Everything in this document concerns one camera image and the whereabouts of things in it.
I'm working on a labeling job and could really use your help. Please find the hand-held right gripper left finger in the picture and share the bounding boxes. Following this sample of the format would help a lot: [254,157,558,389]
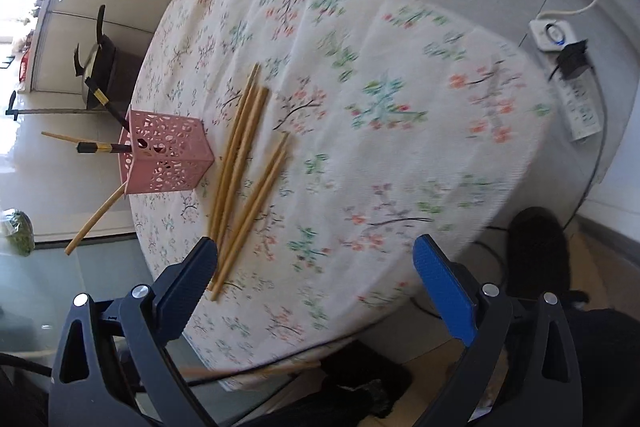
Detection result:
[48,237,221,427]

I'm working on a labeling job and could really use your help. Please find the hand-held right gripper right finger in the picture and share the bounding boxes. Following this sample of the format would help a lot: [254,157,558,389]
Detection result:
[414,235,583,427]

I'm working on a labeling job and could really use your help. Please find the plain bamboo chopstick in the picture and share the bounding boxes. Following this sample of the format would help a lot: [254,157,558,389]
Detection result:
[64,184,127,257]

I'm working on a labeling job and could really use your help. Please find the group of wooden chopsticks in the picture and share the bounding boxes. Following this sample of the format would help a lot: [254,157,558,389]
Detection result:
[207,62,292,304]

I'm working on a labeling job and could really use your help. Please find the pink perforated utensil holder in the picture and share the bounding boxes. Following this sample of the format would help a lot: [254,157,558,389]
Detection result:
[118,105,215,196]

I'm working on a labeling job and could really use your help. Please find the black gold-banded chopstick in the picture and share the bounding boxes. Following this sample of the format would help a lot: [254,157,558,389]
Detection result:
[83,76,129,130]
[75,141,132,156]

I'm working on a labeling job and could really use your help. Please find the black fuzzy slipper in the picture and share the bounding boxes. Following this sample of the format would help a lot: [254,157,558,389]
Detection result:
[280,339,416,427]
[504,206,574,304]

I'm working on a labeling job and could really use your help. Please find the floral tablecloth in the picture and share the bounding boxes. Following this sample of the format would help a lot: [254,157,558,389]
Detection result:
[128,0,554,396]

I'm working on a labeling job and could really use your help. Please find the person's dark trousers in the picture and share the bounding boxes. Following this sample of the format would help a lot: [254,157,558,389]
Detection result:
[564,292,640,427]

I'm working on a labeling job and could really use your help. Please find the plastic bag of greens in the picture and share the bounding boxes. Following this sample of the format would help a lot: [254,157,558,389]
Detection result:
[0,208,36,257]

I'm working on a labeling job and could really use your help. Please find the white power strip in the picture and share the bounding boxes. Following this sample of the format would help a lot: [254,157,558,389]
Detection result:
[528,19,603,143]

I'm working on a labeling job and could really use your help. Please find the wok with lid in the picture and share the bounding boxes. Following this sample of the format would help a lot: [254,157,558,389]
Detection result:
[73,4,121,110]

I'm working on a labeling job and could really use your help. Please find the black plug adapter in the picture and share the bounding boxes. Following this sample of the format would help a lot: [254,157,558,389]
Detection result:
[548,38,594,82]

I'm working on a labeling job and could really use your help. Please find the grey pole with black bracket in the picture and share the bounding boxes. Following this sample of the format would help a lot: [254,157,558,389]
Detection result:
[4,90,97,122]

